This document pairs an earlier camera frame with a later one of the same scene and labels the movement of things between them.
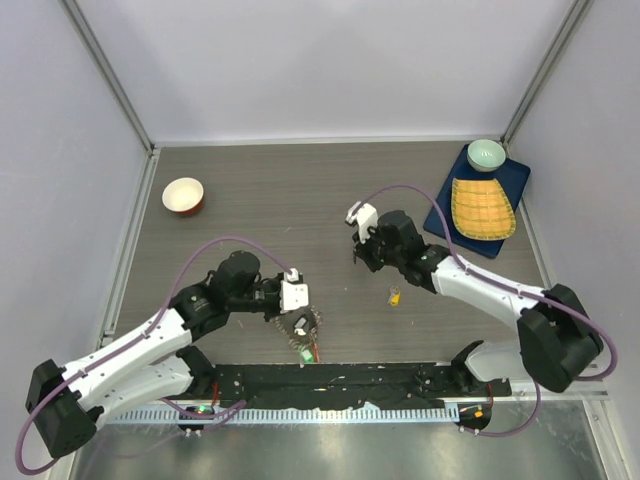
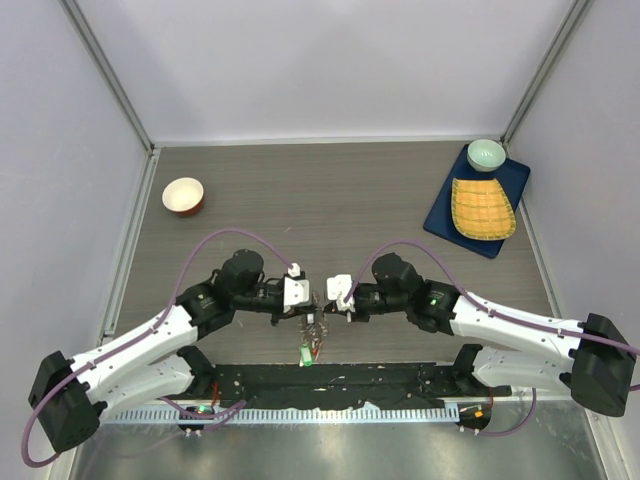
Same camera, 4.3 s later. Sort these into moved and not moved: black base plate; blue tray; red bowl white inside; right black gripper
Moved: right black gripper
Not moved: red bowl white inside; black base plate; blue tray
